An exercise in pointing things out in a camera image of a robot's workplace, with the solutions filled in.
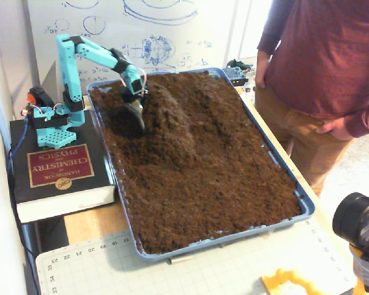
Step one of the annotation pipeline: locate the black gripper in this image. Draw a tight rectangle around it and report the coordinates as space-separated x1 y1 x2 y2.
119 85 150 133

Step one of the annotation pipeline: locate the brown soil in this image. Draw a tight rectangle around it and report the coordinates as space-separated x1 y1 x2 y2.
90 71 303 255

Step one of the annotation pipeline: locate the person right forearm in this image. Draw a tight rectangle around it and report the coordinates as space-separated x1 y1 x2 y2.
256 18 284 62

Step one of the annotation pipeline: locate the person left forearm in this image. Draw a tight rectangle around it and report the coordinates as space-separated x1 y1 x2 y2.
344 93 369 139

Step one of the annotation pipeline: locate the person right hand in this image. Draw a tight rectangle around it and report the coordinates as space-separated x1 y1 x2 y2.
254 57 269 89

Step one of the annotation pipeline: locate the person left hand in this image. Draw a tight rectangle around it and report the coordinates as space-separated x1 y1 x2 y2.
315 116 354 143

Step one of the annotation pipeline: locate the black chemistry physics handbook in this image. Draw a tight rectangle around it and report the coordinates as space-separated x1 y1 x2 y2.
9 110 116 224

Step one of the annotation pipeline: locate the whiteboard with blue drawings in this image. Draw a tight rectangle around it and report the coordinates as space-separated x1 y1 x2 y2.
26 0 237 90

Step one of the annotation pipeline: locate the black device with orange cap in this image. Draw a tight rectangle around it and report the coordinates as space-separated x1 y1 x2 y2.
26 86 55 108

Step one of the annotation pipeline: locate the green object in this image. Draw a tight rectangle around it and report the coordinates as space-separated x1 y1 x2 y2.
226 58 255 70

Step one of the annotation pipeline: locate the white printed bag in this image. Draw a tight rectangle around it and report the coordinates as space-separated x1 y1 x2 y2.
236 64 258 107

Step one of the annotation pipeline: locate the grey metal bar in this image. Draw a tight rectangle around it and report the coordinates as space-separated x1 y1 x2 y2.
167 255 195 265

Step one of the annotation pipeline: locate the grey gridded cutting mat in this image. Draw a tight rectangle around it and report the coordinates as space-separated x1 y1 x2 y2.
35 214 357 295

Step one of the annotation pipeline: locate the blue plastic tray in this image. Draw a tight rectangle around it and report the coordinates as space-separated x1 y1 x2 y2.
86 67 315 262

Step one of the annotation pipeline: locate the person in maroon shirt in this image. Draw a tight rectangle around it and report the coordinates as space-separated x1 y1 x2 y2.
254 0 369 197

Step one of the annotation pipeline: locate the yellow plastic part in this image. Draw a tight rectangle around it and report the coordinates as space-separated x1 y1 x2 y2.
261 269 323 295

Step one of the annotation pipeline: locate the black webcam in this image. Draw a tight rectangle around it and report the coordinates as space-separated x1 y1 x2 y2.
331 192 369 250

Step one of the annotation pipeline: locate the blue cable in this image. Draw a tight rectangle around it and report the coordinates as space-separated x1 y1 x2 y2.
6 121 30 185

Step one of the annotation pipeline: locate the black cable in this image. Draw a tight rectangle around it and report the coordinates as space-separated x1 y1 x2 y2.
6 150 41 295

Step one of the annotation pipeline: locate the yellow taped camera stand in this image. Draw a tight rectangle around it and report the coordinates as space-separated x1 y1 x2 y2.
349 242 369 295

